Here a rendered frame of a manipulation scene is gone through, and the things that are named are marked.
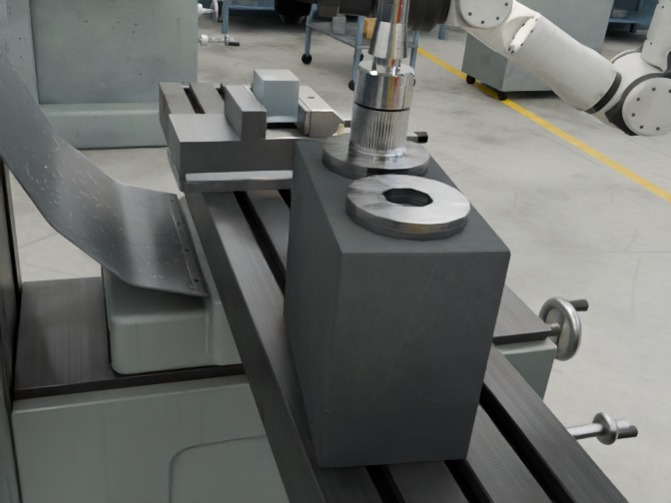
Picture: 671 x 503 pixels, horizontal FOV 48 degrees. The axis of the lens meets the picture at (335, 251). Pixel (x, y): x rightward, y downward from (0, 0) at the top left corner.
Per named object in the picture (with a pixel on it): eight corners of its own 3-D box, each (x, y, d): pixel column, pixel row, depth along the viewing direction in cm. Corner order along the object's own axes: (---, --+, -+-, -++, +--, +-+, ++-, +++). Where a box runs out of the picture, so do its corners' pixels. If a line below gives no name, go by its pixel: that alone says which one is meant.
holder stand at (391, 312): (397, 312, 78) (424, 128, 69) (468, 460, 59) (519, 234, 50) (283, 315, 76) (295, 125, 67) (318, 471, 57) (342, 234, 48)
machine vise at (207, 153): (380, 149, 124) (388, 83, 119) (416, 183, 112) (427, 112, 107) (166, 154, 113) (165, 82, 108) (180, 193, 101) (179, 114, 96)
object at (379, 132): (342, 154, 61) (349, 81, 59) (354, 137, 65) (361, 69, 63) (399, 163, 60) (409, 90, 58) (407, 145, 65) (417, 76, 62)
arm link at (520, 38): (431, 6, 101) (509, 62, 104) (444, 8, 93) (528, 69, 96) (459, -37, 100) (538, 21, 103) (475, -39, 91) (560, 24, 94)
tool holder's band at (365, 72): (349, 81, 59) (350, 69, 58) (361, 69, 63) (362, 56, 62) (409, 90, 58) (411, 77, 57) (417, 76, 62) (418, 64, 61)
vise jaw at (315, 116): (318, 110, 116) (320, 85, 115) (343, 137, 106) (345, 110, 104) (281, 111, 114) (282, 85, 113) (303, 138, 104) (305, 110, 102)
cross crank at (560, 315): (554, 335, 145) (568, 282, 140) (590, 371, 136) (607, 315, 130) (481, 343, 140) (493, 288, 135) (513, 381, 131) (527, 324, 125)
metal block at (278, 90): (286, 109, 111) (289, 69, 109) (297, 122, 106) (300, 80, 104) (252, 110, 110) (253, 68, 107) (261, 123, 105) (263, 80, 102)
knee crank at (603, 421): (622, 425, 137) (631, 398, 135) (644, 447, 132) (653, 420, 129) (517, 442, 130) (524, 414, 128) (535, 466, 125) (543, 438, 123)
